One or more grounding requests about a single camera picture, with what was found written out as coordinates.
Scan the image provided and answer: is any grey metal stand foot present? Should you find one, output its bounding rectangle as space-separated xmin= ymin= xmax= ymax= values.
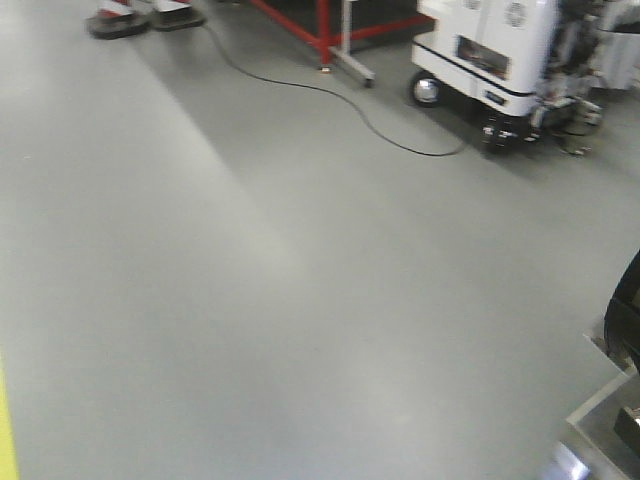
xmin=329 ymin=0 xmax=377 ymax=90

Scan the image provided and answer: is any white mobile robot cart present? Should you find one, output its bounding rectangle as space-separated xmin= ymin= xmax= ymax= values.
xmin=408 ymin=0 xmax=605 ymax=152

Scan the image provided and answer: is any red white traffic cone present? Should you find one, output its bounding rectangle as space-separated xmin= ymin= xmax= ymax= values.
xmin=148 ymin=0 xmax=206 ymax=31
xmin=85 ymin=0 xmax=149 ymax=40

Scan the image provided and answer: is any black floor cable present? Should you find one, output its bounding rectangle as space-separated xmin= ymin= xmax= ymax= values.
xmin=202 ymin=19 xmax=469 ymax=157

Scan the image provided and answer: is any red metal frame table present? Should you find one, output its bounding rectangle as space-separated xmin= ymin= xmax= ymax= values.
xmin=249 ymin=0 xmax=433 ymax=67

